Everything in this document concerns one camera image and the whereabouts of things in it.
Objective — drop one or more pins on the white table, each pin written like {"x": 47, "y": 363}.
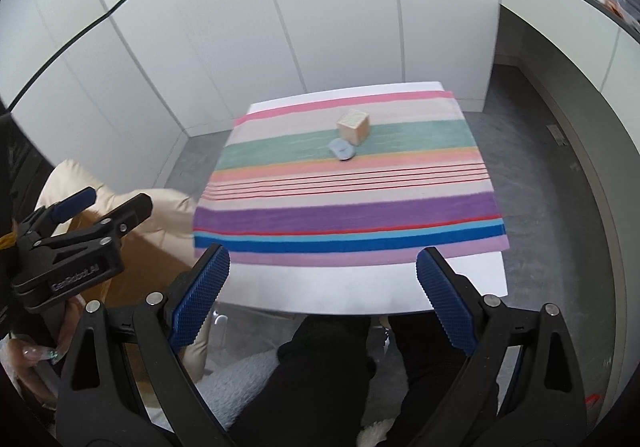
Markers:
{"x": 350, "y": 289}

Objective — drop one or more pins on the person's right leg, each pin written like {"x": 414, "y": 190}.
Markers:
{"x": 425, "y": 367}

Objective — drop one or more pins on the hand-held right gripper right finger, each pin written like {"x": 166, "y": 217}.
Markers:
{"x": 445, "y": 302}

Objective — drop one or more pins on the person's left leg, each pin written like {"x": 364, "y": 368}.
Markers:
{"x": 310, "y": 377}

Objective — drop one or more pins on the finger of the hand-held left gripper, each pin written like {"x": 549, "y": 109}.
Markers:
{"x": 125, "y": 217}
{"x": 75, "y": 199}

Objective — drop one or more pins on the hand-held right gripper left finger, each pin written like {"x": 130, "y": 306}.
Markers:
{"x": 197, "y": 299}

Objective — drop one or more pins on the brown cardboard box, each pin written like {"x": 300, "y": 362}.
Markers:
{"x": 145, "y": 272}

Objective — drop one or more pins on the white curved counter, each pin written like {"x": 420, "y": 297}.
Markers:
{"x": 575, "y": 27}

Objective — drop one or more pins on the person's leg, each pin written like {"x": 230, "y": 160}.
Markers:
{"x": 310, "y": 377}
{"x": 425, "y": 367}

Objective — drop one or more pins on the cream padded chair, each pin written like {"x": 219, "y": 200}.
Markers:
{"x": 170, "y": 212}

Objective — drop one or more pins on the floor outlet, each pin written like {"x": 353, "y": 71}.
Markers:
{"x": 557, "y": 134}

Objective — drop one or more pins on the dark glass panel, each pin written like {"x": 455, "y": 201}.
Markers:
{"x": 20, "y": 162}

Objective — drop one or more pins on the small beige box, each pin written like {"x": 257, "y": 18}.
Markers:
{"x": 354, "y": 127}

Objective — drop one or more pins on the person's left hand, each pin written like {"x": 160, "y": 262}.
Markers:
{"x": 70, "y": 322}

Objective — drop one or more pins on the striped towel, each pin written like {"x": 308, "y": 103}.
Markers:
{"x": 350, "y": 217}

